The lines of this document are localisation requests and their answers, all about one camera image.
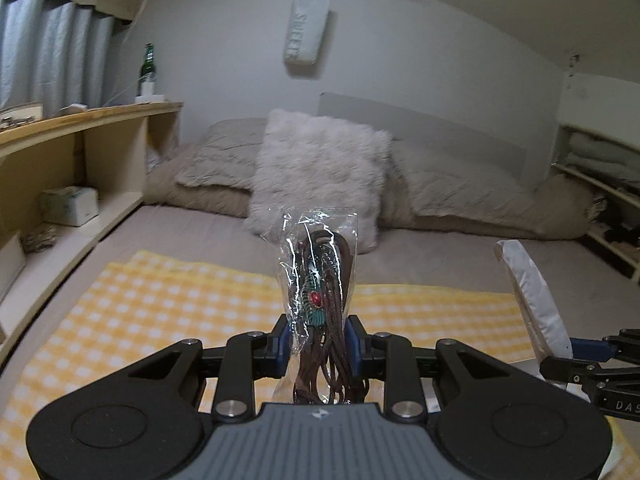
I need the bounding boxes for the green glass bottle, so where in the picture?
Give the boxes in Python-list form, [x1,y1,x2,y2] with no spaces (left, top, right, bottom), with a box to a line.
[137,42,159,98]

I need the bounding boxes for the white tissue box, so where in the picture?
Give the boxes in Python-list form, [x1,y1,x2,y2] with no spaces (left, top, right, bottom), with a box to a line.
[40,186,100,227]

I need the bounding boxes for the woven brown bundle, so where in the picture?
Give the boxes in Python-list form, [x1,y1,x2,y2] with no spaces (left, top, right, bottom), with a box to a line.
[22,224,62,255]

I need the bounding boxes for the white fluffy pillow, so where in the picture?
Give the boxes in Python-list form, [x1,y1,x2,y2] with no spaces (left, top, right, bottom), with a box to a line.
[244,109,393,255]

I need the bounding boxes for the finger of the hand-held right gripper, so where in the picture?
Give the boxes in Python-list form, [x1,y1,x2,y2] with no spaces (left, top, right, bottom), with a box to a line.
[539,355,608,388]
[569,329,640,363]

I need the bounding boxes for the white hanging wall bag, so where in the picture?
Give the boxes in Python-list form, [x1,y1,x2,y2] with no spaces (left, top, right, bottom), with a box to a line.
[283,0,332,67]

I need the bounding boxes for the beige folded blankets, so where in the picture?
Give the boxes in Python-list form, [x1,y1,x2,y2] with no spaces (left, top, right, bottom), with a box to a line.
[380,139,603,240]

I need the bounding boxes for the folded pale bedding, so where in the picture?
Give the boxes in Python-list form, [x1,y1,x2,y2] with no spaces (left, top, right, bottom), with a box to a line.
[566,130,640,187]

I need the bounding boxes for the wooden side shelf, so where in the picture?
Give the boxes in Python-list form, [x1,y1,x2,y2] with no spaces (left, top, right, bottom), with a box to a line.
[0,101,185,356]

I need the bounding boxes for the white wipes packet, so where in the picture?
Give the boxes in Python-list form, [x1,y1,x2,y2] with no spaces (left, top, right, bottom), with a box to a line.
[494,239,572,362]

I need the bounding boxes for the white open shelf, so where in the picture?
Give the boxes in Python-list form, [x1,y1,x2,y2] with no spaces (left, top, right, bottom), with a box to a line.
[549,122,640,282]

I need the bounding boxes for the bagged brown cords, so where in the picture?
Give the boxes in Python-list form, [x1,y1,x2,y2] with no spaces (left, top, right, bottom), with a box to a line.
[261,209,372,406]

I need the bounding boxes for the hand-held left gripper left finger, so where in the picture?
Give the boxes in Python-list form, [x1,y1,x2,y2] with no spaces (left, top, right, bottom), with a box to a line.
[125,314,296,421]

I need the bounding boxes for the yellow checkered cloth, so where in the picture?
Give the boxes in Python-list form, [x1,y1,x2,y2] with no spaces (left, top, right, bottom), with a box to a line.
[0,249,640,480]

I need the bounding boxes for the white cardboard box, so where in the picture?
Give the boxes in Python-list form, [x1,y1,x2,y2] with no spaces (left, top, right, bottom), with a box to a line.
[422,357,640,480]

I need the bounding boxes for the grey curtain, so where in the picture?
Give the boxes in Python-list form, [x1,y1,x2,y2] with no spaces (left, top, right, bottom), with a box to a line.
[0,0,121,117]

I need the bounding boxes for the beige quilted pillow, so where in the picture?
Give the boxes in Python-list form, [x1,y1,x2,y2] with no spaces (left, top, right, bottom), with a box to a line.
[144,119,271,217]

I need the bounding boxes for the grey bed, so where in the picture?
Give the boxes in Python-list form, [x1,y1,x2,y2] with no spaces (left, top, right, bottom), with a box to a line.
[75,202,640,361]

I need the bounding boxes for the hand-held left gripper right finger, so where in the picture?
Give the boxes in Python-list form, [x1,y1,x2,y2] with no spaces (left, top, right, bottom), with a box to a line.
[346,314,517,421]

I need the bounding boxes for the grey headboard panel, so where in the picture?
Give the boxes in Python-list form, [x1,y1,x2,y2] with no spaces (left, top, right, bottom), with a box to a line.
[318,91,529,177]

